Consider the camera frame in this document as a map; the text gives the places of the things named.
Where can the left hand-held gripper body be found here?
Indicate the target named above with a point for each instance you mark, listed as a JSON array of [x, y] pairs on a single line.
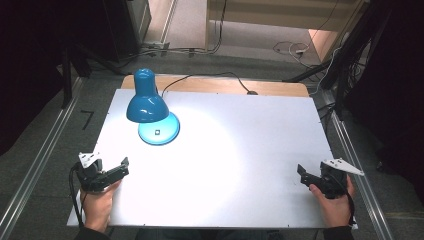
[[90, 178]]

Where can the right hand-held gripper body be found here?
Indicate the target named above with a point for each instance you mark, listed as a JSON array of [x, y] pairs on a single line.
[[333, 181]]

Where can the blue desk lamp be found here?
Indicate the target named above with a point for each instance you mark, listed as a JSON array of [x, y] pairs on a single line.
[[148, 106]]

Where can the person's left hand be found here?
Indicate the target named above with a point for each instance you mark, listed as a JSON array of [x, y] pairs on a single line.
[[98, 205]]

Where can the person's right hand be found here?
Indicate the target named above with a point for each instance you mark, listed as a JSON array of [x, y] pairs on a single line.
[[333, 210]]

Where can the dark cabinet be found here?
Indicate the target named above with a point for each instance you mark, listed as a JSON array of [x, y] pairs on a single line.
[[125, 30]]

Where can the light wooden furniture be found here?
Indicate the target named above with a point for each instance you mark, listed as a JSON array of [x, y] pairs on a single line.
[[283, 13]]

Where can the aluminium floor rail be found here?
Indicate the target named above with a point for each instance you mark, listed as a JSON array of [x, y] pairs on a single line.
[[360, 186], [36, 160]]

